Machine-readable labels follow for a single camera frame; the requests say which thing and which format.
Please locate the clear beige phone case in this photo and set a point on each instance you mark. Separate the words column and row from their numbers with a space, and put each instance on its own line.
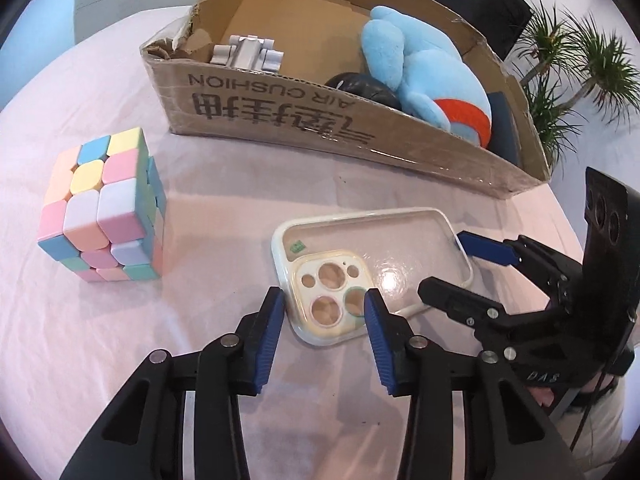
column 325, row 265

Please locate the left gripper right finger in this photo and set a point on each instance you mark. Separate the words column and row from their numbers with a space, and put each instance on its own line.
column 506, row 433

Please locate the silver folding phone stand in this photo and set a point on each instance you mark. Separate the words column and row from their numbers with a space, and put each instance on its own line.
column 249, row 52

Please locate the black round pouch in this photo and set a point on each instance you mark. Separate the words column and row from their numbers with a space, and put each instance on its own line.
column 366, row 87

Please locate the green potted plant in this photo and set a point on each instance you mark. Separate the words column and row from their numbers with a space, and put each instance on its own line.
column 563, row 59

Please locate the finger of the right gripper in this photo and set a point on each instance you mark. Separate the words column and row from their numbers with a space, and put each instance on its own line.
column 459, row 304
column 486, row 248

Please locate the brown cardboard box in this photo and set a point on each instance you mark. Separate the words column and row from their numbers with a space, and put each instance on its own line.
column 295, row 108

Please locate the light blue plush toy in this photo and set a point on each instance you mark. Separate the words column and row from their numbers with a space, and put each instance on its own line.
column 425, row 70

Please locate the black rectangular box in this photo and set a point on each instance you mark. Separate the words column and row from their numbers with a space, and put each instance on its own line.
column 504, row 141

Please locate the pastel rubik's cube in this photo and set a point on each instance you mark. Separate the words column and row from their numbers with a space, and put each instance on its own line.
column 104, row 210

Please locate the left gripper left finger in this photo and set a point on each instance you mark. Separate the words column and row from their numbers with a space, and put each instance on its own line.
column 139, row 435

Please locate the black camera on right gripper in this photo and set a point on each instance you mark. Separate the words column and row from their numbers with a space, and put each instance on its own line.
column 611, row 257

